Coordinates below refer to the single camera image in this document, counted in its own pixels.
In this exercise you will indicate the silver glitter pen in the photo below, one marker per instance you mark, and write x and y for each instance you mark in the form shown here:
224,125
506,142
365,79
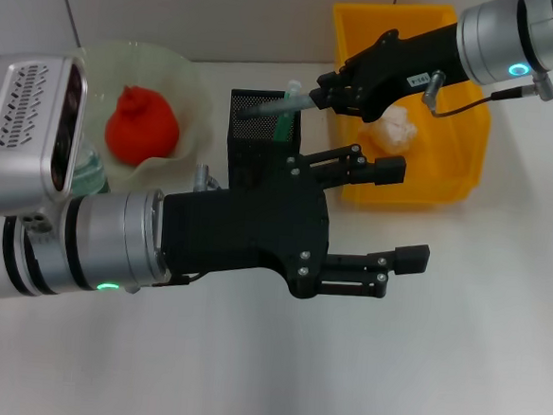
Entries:
274,106

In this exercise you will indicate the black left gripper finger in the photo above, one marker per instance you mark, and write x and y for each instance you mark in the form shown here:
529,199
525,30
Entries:
410,259
388,171

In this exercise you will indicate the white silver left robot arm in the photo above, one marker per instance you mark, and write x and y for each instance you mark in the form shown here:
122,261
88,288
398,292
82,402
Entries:
89,242

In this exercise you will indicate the black mesh pen holder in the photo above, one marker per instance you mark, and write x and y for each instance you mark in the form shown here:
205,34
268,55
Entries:
253,139

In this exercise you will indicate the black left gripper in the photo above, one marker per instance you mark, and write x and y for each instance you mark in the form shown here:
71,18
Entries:
237,228

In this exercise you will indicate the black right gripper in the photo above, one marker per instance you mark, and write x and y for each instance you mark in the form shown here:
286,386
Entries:
400,69

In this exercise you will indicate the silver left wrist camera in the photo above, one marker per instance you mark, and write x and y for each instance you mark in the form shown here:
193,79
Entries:
21,128

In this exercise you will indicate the red-orange toy orange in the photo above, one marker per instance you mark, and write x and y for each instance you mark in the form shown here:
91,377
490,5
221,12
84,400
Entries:
139,131

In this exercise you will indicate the translucent wavy fruit plate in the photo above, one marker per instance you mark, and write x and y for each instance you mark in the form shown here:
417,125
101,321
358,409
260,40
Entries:
181,82

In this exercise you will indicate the silver right wrist connector stub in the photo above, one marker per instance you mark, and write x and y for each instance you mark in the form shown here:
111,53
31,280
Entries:
545,86

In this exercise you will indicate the mint green pen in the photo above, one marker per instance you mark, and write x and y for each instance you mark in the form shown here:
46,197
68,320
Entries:
283,131

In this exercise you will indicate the clear water bottle green label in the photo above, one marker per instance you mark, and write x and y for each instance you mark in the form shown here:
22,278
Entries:
89,170

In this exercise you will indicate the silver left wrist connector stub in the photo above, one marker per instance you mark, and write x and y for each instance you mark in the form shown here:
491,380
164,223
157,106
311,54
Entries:
203,176

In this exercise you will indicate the white paper ball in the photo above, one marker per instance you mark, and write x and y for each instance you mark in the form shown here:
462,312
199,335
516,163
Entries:
396,130

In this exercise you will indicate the yellow plastic bin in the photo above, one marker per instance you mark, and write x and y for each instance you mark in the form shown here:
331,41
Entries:
451,148

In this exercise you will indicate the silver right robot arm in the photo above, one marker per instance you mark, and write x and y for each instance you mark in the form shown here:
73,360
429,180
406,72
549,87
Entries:
521,34

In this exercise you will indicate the silver wrist connector stub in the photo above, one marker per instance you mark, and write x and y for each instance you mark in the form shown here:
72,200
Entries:
545,86
203,176

